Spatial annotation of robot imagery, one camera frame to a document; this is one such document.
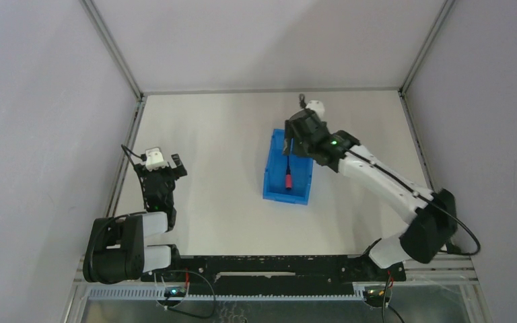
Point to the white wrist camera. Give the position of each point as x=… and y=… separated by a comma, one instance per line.
x=154, y=159
x=316, y=106

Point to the red handled screwdriver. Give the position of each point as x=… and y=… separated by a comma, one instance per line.
x=288, y=178

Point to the right controller board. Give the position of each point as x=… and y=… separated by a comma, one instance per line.
x=376, y=298

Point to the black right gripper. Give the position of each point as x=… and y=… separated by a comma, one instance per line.
x=291, y=130

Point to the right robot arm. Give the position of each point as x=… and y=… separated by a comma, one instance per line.
x=430, y=215

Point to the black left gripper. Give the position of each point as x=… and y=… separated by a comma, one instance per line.
x=161, y=171

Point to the blue plastic bin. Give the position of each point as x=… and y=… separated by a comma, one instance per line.
x=274, y=174

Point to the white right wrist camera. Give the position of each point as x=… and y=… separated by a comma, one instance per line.
x=316, y=106

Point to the left controller board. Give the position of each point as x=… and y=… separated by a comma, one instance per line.
x=174, y=292

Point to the grey slotted cable duct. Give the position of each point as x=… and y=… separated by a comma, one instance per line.
x=126, y=293

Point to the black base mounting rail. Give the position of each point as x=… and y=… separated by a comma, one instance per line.
x=278, y=276

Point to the controller board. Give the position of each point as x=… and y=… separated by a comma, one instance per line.
x=174, y=292
x=376, y=298

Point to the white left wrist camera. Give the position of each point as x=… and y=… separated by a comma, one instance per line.
x=154, y=159

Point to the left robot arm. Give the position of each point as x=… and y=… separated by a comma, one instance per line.
x=116, y=249

